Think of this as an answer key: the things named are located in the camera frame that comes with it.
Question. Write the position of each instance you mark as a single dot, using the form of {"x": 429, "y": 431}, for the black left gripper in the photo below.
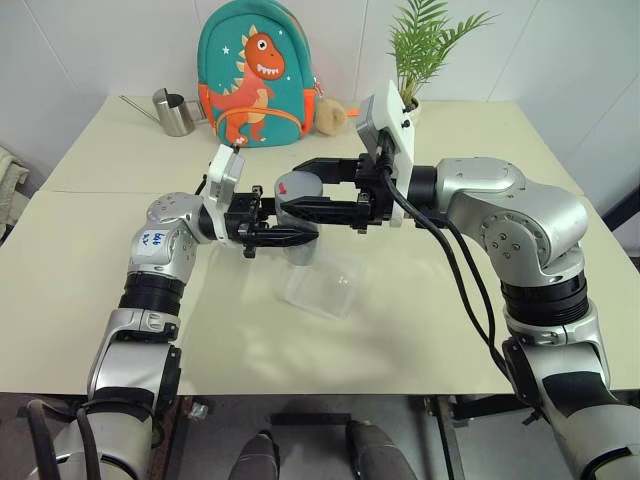
{"x": 242, "y": 212}

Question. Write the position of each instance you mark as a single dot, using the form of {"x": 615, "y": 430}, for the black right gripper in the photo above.
{"x": 382, "y": 200}

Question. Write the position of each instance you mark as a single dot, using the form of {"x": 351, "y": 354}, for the gray object with red mark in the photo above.
{"x": 302, "y": 186}

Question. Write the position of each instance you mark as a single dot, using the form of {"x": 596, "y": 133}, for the silver can red lid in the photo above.
{"x": 302, "y": 255}

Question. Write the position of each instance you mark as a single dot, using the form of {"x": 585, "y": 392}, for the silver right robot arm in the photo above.
{"x": 520, "y": 210}

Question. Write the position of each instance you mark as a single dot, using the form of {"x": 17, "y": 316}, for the clear plastic container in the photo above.
{"x": 325, "y": 290}

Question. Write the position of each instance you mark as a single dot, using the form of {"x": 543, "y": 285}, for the beige plush pendant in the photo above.
{"x": 330, "y": 116}

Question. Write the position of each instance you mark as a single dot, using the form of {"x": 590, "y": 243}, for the small orange clip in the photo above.
{"x": 354, "y": 111}

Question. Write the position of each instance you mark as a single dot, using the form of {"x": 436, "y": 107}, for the small white pill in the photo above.
{"x": 343, "y": 282}

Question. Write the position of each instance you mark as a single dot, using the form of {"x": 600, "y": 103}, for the white ribbed plant pot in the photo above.
{"x": 416, "y": 109}

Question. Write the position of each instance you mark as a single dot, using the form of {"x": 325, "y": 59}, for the teal dinosaur backpack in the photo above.
{"x": 257, "y": 70}

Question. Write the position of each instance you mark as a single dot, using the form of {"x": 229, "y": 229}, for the steel watering can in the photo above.
{"x": 172, "y": 115}

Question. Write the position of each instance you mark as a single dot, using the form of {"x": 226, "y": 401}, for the green palm plant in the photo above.
{"x": 425, "y": 40}

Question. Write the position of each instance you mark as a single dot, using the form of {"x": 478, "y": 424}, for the small clear plastic piece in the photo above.
{"x": 198, "y": 411}

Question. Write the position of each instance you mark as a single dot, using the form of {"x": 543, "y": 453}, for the dark rounded shape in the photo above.
{"x": 257, "y": 456}
{"x": 377, "y": 450}

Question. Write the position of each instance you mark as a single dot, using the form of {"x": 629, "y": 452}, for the beige crumpled cloth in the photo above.
{"x": 10, "y": 187}

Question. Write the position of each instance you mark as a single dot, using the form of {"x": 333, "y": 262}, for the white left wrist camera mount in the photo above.
{"x": 222, "y": 172}

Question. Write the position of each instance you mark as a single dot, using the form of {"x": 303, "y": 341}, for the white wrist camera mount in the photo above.
{"x": 397, "y": 115}
{"x": 222, "y": 172}

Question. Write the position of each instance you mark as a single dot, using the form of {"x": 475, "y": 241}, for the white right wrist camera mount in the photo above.
{"x": 397, "y": 115}

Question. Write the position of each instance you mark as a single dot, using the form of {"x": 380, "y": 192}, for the black stand frame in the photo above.
{"x": 622, "y": 212}

